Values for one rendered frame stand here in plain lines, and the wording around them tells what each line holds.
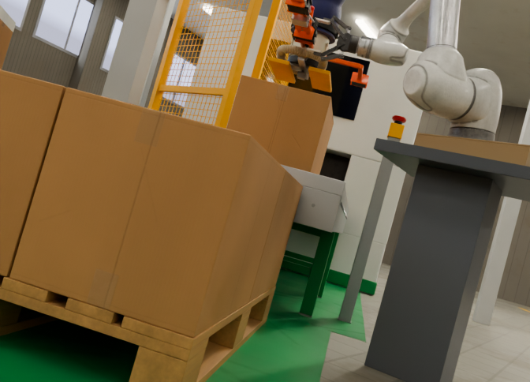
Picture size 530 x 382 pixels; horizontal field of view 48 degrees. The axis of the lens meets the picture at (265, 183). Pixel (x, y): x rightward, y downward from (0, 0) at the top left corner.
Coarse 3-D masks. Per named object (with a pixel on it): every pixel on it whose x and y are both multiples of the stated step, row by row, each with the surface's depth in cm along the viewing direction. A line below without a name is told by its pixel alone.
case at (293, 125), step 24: (240, 96) 253; (264, 96) 252; (288, 96) 251; (312, 96) 249; (240, 120) 252; (264, 120) 251; (288, 120) 250; (312, 120) 248; (264, 144) 250; (288, 144) 249; (312, 144) 247; (312, 168) 252
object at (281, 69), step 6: (270, 60) 267; (276, 60) 267; (282, 60) 266; (276, 66) 274; (282, 66) 271; (288, 66) 268; (276, 72) 285; (282, 72) 281; (288, 72) 278; (276, 78) 299; (282, 78) 295; (288, 78) 291; (294, 78) 293
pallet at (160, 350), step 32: (0, 288) 117; (32, 288) 116; (0, 320) 124; (32, 320) 138; (96, 320) 114; (128, 320) 113; (224, 320) 137; (256, 320) 213; (160, 352) 111; (192, 352) 113; (224, 352) 156
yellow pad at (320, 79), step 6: (312, 72) 266; (318, 72) 264; (324, 72) 263; (312, 78) 277; (318, 78) 274; (324, 78) 271; (330, 78) 273; (312, 84) 290; (318, 84) 287; (324, 84) 283; (330, 84) 282; (324, 90) 295; (330, 90) 292
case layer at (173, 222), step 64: (0, 128) 120; (64, 128) 118; (128, 128) 116; (192, 128) 114; (0, 192) 119; (64, 192) 117; (128, 192) 115; (192, 192) 113; (256, 192) 135; (0, 256) 118; (64, 256) 116; (128, 256) 114; (192, 256) 112; (256, 256) 161; (192, 320) 111
